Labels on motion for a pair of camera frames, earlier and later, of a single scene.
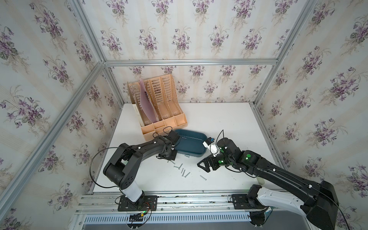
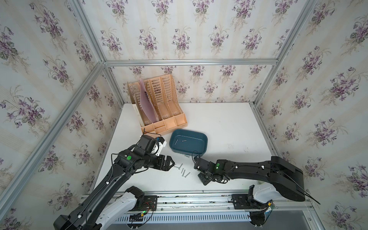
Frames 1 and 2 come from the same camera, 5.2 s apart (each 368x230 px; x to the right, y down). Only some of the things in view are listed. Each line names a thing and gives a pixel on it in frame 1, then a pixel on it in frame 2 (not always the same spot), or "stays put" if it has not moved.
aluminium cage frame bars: (8, 199) stays put
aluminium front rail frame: (102, 208) stays put
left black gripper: (175, 153) → (160, 166)
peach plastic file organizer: (169, 110) stays put
